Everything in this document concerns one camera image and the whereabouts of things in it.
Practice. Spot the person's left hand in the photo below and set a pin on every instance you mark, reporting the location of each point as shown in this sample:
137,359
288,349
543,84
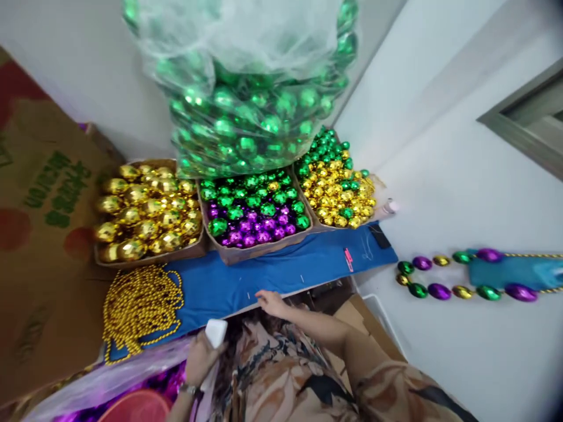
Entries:
200,360

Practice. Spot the person's right hand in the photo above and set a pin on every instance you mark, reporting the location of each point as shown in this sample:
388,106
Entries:
275,302

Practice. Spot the person's left fingers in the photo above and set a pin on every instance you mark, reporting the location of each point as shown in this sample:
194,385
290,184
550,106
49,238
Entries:
217,354

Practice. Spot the person's right fingers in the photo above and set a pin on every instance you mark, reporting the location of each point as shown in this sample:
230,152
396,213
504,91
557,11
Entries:
264,298

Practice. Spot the white rectangular object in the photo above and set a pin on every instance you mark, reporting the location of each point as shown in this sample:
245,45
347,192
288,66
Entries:
216,332

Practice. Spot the blue cloth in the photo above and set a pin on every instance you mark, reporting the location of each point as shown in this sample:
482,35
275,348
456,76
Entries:
286,263

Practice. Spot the person's body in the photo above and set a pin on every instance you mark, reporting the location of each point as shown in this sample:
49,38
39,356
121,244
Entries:
286,382

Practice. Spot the box of green purple balls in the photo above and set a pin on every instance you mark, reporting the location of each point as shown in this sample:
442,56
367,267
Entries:
255,211

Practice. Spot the red pink lighter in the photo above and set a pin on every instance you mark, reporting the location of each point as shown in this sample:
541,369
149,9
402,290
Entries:
348,259

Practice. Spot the red plastic bowl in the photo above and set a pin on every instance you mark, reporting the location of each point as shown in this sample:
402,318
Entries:
136,406

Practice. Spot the plain brown cardboard box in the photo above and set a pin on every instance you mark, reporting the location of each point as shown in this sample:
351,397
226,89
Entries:
365,325

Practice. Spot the clear bag of purple balls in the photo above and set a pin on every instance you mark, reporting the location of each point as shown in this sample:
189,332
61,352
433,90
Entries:
101,382

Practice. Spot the box of gold green balls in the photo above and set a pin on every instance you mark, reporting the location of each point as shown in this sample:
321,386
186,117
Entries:
334,189

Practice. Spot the black rectangular object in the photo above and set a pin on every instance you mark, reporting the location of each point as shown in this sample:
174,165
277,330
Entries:
381,239

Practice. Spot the cardboard box of gold balls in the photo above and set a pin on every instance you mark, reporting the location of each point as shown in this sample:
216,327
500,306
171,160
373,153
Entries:
145,211

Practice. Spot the pink white bottle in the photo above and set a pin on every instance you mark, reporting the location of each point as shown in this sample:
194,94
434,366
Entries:
390,206

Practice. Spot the clear bag of green balls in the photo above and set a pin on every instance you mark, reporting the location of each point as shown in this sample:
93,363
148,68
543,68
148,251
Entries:
246,110

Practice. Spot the large green printed cardboard carton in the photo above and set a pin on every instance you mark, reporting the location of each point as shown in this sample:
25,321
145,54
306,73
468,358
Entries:
39,228

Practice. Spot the teal plastic bag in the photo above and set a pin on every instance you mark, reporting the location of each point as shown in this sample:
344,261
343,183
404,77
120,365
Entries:
506,272

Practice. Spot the grey window frame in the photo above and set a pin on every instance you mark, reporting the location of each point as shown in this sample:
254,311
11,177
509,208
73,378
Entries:
528,127

